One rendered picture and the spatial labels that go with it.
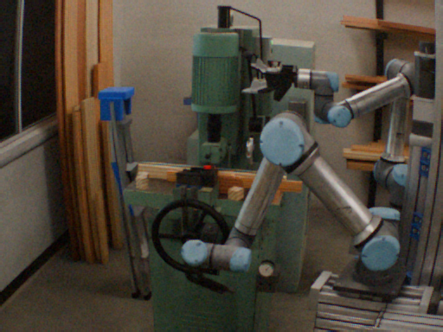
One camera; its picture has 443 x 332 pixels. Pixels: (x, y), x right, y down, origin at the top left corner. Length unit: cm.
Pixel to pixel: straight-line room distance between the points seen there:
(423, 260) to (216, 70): 105
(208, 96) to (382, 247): 97
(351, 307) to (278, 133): 66
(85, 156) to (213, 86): 151
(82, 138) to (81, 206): 42
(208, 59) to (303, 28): 235
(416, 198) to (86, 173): 221
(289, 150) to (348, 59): 301
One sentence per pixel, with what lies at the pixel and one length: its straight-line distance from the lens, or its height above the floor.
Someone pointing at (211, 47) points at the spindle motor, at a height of 145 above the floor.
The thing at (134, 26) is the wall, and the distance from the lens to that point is 478.
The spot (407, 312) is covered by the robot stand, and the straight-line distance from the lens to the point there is 184.
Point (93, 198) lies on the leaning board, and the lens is 365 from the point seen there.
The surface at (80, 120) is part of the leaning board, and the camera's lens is 353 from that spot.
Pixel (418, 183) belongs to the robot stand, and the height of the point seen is 109.
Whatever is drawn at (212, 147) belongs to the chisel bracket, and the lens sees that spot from 231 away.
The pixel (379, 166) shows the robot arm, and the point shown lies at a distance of 236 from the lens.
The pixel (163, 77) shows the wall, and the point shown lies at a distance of 474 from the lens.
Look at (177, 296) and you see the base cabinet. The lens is 246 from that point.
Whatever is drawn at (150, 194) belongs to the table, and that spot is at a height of 89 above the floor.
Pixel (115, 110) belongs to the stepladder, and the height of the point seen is 107.
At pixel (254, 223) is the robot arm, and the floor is 99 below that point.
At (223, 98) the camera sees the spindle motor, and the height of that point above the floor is 126.
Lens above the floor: 165
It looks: 16 degrees down
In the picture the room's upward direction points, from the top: 1 degrees clockwise
